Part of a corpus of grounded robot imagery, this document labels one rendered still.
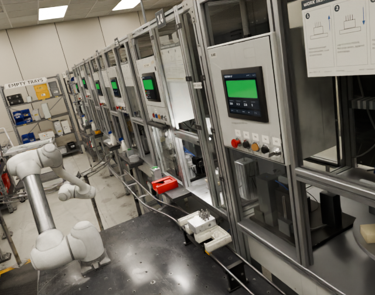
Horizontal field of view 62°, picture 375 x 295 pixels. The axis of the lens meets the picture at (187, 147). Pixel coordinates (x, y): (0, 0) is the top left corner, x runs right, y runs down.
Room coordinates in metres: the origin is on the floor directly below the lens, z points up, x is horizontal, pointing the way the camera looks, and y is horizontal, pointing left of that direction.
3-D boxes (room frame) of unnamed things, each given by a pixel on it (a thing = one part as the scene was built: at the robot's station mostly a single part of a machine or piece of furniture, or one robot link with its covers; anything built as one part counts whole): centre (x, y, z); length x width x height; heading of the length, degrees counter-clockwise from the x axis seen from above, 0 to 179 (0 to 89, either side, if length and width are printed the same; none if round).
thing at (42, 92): (7.64, 3.30, 1.00); 1.30 x 0.51 x 2.00; 113
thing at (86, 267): (1.71, 0.71, 0.71); 0.22 x 0.18 x 0.06; 23
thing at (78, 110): (7.31, 2.11, 1.00); 1.30 x 0.51 x 2.00; 23
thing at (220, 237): (1.53, 0.01, 0.84); 0.36 x 0.14 x 0.10; 23
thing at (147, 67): (2.29, 0.06, 1.60); 0.42 x 0.29 x 0.46; 23
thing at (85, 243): (1.72, 0.73, 0.85); 0.18 x 0.16 x 0.22; 113
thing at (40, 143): (5.31, 2.65, 0.47); 0.84 x 0.53 x 0.94; 107
